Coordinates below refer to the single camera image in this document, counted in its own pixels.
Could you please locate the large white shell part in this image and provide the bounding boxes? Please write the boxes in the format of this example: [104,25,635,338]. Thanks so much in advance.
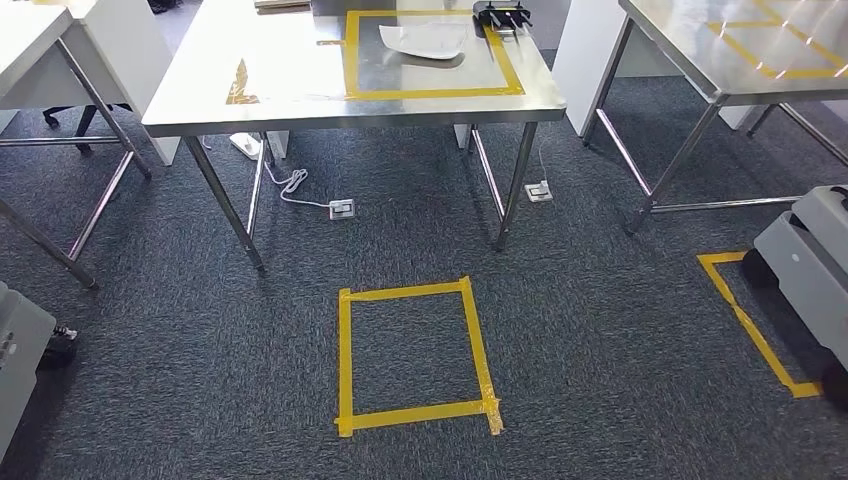
[378,20,470,62]

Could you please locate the steel workbench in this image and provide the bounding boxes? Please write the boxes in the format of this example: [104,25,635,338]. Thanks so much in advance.
[140,0,568,273]

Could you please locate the yellow floor tape square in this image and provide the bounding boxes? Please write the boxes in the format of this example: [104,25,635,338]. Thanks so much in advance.
[696,250,825,401]
[333,275,505,439]

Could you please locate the white power strip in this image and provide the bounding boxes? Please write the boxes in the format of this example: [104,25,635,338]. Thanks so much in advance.
[228,131,264,162]

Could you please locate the white table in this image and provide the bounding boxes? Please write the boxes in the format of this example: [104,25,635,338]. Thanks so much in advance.
[0,0,182,168]
[551,0,758,139]

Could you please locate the black remote controller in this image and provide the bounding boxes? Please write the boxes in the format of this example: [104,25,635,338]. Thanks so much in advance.
[472,0,534,39]

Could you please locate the grey metal case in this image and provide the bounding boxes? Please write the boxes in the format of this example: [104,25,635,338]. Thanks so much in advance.
[309,0,476,17]

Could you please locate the black office chair base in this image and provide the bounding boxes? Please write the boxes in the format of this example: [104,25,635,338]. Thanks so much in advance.
[42,103,134,158]

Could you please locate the grey wheeled machine base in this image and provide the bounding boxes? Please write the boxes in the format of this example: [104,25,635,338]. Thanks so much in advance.
[739,184,848,413]
[0,280,80,466]

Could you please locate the white socket cable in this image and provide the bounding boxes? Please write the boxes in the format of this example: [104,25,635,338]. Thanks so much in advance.
[262,160,333,211]

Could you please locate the steel frame table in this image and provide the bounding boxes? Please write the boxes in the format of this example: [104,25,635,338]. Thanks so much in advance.
[0,5,154,181]
[581,0,848,236]

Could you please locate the steel table leg frame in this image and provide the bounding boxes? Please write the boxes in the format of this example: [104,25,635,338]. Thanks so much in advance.
[0,150,136,291]

